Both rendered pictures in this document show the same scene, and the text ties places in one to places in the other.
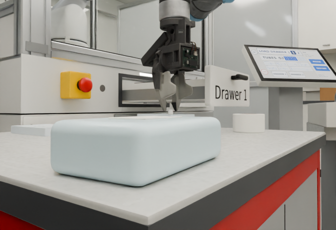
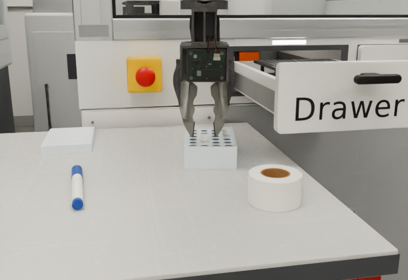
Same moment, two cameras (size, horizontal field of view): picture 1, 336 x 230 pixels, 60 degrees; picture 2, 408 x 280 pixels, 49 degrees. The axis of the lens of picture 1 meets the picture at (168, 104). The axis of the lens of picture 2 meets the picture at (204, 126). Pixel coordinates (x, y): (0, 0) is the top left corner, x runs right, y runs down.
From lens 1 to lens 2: 0.57 m
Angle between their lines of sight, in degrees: 46
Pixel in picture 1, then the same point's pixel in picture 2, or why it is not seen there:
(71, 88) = (129, 81)
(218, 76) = (309, 79)
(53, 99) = (118, 91)
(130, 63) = (254, 27)
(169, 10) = not seen: outside the picture
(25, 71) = (81, 61)
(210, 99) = (277, 122)
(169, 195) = not seen: outside the picture
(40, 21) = not seen: outside the picture
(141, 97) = (243, 88)
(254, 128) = (260, 203)
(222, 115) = not seen: outside the picture
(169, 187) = not seen: outside the picture
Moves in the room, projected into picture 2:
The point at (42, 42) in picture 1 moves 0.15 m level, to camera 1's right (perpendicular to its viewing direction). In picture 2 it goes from (99, 22) to (146, 23)
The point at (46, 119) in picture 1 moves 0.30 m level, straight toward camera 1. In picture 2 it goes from (111, 115) to (8, 154)
